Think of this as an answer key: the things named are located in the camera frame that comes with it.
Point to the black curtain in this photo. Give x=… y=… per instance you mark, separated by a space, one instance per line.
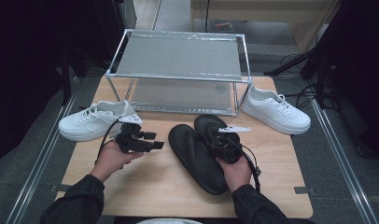
x=358 y=46
x=22 y=62

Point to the grey table bracket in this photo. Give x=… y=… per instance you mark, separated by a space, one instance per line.
x=62 y=188
x=304 y=190

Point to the black slipper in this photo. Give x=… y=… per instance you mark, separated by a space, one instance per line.
x=193 y=158
x=209 y=121

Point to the metal frame shoe rack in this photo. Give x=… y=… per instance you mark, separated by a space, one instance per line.
x=178 y=56

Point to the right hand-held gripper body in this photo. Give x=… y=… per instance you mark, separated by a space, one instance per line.
x=231 y=149

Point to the person's left hand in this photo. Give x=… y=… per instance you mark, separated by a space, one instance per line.
x=111 y=163

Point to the black upright stand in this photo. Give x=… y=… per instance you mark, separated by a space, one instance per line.
x=65 y=84

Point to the white lace-up sneaker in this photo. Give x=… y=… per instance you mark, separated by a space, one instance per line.
x=91 y=123
x=273 y=113

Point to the beige wooden cabinet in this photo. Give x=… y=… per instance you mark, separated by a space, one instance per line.
x=256 y=9

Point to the small red and black object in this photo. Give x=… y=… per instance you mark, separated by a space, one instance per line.
x=224 y=27

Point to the person's white clothing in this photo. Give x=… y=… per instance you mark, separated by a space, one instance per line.
x=169 y=221

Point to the metal floor rail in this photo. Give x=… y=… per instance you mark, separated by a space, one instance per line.
x=343 y=161
x=38 y=161

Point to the person's right hand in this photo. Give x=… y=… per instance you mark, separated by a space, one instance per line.
x=237 y=175

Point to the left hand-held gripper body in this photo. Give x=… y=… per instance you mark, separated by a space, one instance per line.
x=131 y=140

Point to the black stand leg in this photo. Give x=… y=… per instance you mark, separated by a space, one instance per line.
x=287 y=66

